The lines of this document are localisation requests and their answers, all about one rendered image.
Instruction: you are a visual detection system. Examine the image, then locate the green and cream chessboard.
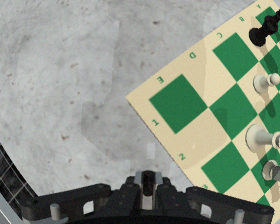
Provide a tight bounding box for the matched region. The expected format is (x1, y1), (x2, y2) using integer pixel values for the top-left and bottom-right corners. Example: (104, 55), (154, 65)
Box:
(126, 0), (280, 224)

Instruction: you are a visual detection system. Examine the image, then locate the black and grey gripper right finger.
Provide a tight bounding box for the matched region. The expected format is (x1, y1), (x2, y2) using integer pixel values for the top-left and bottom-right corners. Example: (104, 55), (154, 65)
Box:
(152, 172), (275, 224)

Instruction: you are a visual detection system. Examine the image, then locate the white pawn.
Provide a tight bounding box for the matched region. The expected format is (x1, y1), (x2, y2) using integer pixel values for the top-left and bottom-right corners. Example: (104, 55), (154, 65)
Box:
(253, 73), (280, 94)

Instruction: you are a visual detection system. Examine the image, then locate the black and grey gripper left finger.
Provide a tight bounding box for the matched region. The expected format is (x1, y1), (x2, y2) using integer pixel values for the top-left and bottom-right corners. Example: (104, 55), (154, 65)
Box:
(19, 171), (144, 224)

